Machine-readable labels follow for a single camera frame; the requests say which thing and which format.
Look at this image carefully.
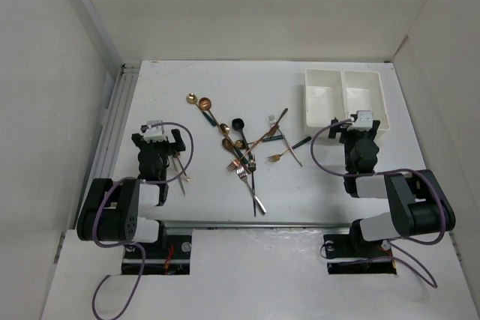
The silver knife-like utensil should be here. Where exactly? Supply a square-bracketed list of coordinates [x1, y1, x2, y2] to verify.
[172, 155, 186, 196]

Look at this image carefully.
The copper spoon long handle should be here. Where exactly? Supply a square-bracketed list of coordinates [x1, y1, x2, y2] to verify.
[198, 97, 230, 137]

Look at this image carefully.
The rose gold fork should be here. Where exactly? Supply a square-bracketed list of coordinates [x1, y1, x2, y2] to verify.
[226, 137, 265, 172]

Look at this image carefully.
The black spoon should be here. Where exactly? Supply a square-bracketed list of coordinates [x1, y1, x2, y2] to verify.
[232, 118, 249, 150]

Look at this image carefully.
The black fork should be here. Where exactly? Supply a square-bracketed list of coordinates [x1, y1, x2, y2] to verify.
[248, 153, 257, 217]

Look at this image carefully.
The silver fork long handle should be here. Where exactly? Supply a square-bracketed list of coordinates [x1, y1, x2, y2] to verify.
[236, 166, 267, 215]

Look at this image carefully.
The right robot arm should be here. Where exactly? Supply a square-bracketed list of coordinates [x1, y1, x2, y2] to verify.
[328, 118, 456, 256]

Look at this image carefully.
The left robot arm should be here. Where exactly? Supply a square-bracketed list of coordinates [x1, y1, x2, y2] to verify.
[76, 127, 186, 258]

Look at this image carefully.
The right white container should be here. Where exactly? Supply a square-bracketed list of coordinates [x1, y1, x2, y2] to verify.
[343, 70, 390, 137]

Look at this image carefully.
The white container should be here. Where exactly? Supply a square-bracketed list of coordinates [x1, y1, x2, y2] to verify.
[343, 70, 390, 137]
[304, 68, 347, 136]

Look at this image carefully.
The left white container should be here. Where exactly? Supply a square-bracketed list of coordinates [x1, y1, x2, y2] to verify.
[304, 68, 347, 136]

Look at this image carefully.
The dark copper spoon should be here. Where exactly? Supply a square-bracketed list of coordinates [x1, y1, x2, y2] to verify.
[222, 138, 243, 166]

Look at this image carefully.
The copper fork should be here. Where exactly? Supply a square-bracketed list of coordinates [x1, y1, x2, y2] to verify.
[263, 108, 288, 139]

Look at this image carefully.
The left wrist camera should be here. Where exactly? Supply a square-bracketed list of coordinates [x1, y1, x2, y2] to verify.
[140, 121, 167, 142]

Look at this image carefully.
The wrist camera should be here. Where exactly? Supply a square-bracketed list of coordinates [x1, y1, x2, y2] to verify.
[140, 121, 167, 142]
[347, 110, 374, 132]

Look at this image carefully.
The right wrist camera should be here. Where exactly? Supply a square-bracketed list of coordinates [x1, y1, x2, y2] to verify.
[347, 110, 374, 132]

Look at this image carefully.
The aluminium rail frame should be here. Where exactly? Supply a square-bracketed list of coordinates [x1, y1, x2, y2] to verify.
[69, 63, 141, 229]

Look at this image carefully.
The gold spoon slim handle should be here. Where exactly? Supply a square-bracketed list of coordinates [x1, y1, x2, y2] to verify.
[220, 124, 234, 144]

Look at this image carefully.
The gold fork green handle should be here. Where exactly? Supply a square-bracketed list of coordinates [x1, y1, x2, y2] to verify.
[266, 136, 312, 166]

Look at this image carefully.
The small gold spoon green handle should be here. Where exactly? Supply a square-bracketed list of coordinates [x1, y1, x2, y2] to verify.
[234, 133, 284, 149]

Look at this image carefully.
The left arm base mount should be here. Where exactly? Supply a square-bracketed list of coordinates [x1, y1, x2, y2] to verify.
[142, 226, 193, 276]

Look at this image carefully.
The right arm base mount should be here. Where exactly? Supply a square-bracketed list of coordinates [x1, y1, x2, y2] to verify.
[322, 234, 397, 275]

